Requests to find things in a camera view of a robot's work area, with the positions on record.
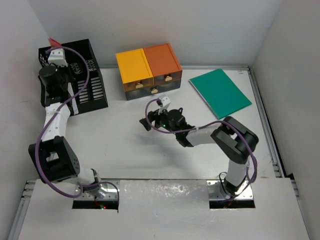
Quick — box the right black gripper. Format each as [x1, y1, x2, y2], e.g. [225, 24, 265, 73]
[140, 104, 179, 136]

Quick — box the orange yellow drawer cabinet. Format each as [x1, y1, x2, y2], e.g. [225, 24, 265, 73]
[115, 43, 183, 101]

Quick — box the red folder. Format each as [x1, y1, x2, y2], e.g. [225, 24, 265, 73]
[48, 37, 62, 48]

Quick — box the metal base plate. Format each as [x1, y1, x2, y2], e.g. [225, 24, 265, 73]
[206, 179, 254, 202]
[74, 178, 120, 202]

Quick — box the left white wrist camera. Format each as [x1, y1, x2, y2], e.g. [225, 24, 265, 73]
[48, 48, 68, 67]

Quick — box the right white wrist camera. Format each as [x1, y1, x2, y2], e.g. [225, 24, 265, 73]
[156, 95, 171, 114]

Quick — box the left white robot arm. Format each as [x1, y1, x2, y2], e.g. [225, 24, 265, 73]
[28, 63, 101, 198]

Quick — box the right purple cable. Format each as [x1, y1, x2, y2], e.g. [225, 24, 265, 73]
[145, 98, 258, 201]

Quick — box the black mesh file organizer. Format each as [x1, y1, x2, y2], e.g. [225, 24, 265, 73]
[38, 39, 108, 116]

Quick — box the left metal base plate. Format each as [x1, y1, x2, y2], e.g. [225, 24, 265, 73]
[74, 178, 120, 202]

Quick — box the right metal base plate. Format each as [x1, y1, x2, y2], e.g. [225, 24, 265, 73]
[206, 179, 254, 202]

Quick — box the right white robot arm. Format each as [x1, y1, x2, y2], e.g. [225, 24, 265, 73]
[139, 108, 259, 198]

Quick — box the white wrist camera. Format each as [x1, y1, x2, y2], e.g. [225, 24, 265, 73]
[48, 48, 68, 67]
[156, 95, 171, 114]

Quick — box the green folder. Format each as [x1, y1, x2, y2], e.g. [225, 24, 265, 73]
[189, 69, 252, 120]

